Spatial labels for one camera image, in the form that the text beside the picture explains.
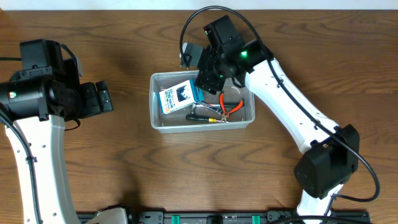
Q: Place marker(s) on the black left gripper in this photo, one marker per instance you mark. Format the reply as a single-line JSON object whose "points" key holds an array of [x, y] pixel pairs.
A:
{"points": [[90, 107]]}

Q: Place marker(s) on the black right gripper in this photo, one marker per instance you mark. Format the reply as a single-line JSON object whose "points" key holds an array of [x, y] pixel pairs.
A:
{"points": [[209, 83]]}

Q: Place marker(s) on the blue white small box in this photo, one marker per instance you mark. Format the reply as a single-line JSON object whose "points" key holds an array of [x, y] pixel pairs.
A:
{"points": [[179, 96]]}

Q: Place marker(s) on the claw hammer black orange handle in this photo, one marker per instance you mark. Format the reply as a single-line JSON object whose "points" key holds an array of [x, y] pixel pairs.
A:
{"points": [[201, 104]]}

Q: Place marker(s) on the red black pliers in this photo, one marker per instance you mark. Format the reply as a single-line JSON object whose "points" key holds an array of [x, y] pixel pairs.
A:
{"points": [[227, 109]]}

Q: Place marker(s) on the black yellow screwdriver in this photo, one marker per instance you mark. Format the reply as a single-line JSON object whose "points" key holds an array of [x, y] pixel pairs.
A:
{"points": [[201, 118]]}

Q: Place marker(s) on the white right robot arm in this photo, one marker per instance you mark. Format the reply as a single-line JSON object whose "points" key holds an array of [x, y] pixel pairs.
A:
{"points": [[329, 152]]}

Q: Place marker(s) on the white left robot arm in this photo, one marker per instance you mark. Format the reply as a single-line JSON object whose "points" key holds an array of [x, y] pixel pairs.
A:
{"points": [[35, 105]]}

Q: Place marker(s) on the clear plastic container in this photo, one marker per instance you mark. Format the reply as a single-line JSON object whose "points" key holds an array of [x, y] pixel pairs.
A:
{"points": [[176, 123]]}

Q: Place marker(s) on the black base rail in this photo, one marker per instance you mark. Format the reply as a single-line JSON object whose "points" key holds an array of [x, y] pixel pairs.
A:
{"points": [[226, 218]]}

